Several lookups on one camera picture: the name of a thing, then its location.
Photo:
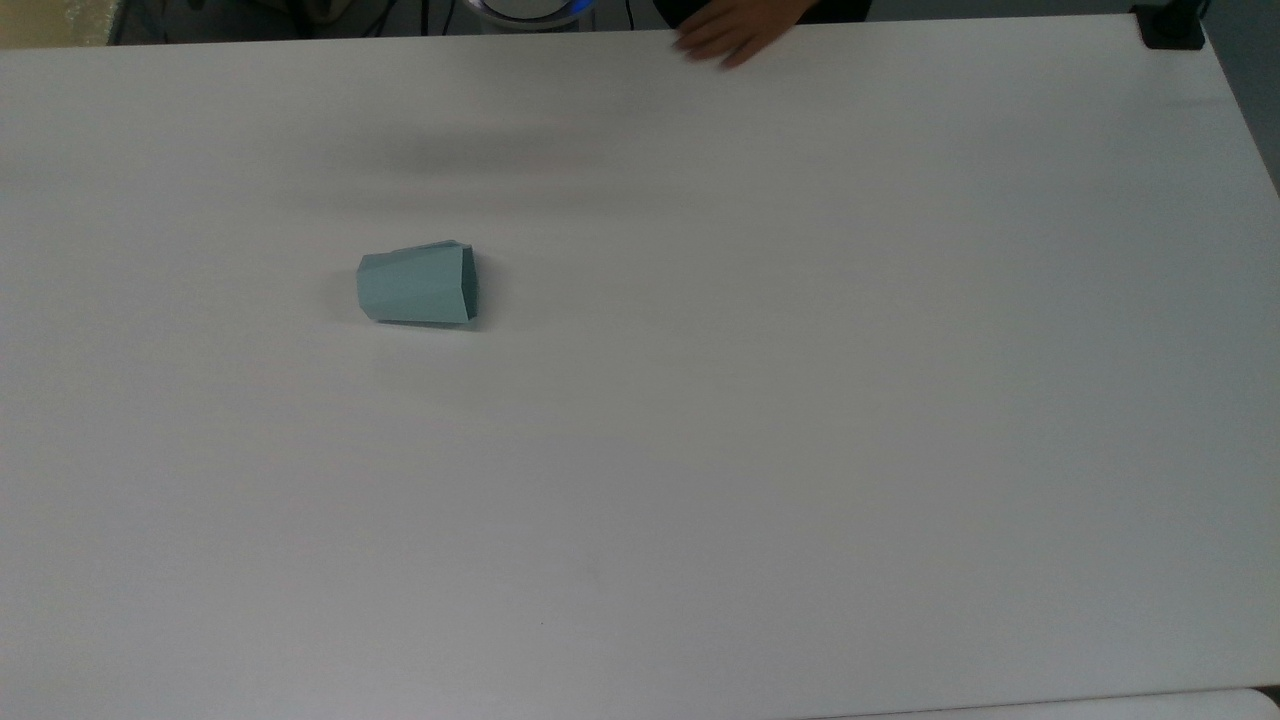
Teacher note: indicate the person's bare hand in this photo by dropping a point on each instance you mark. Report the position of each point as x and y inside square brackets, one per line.
[735, 30]

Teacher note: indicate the teal faceted paper cup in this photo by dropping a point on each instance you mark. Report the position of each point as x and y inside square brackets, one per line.
[415, 285]

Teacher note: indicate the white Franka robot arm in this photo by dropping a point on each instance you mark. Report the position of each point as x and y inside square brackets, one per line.
[530, 8]

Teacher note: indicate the person's dark sleeved forearm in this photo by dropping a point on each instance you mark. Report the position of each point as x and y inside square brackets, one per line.
[835, 10]

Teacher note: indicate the black camera pole with clamp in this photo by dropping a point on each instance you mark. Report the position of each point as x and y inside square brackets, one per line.
[1170, 25]

